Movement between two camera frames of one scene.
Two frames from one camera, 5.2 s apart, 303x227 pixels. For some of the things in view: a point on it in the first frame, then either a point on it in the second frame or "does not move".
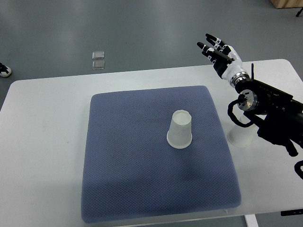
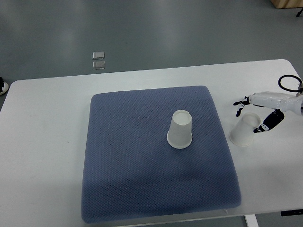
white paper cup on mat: (180, 135) does not move
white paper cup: (241, 136) does not move
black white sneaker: (5, 71) → (4, 86)
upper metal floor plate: (98, 55) does not move
